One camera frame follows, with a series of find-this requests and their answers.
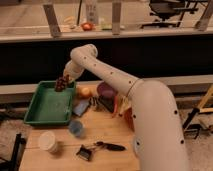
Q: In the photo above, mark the blue sponge block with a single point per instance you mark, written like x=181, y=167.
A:
x=81, y=108

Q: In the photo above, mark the yellow onion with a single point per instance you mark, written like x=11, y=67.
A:
x=84, y=92

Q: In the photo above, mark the blue plastic cup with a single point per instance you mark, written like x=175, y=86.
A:
x=76, y=128

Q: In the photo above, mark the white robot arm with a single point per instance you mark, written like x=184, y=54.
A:
x=159, y=140

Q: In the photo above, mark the yellow black tool stand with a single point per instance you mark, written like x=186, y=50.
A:
x=199, y=109

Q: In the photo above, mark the black office chair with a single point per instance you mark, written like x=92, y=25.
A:
x=171, y=12

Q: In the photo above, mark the dark kitchen utensil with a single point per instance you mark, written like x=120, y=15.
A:
x=101, y=103

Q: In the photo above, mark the dark purple grape bunch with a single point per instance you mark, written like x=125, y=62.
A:
x=61, y=83

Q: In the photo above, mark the orange bowl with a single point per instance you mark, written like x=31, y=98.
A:
x=128, y=118

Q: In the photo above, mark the black brush tool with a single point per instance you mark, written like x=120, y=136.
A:
x=86, y=152

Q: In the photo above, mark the white plastic cup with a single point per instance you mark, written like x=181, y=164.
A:
x=47, y=142

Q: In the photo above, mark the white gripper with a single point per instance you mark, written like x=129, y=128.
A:
x=73, y=71

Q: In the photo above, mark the red apple on shelf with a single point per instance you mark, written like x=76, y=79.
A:
x=87, y=26

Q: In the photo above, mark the green plastic tray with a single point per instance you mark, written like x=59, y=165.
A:
x=48, y=107

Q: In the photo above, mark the black chair frame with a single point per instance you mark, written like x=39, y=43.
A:
x=11, y=165

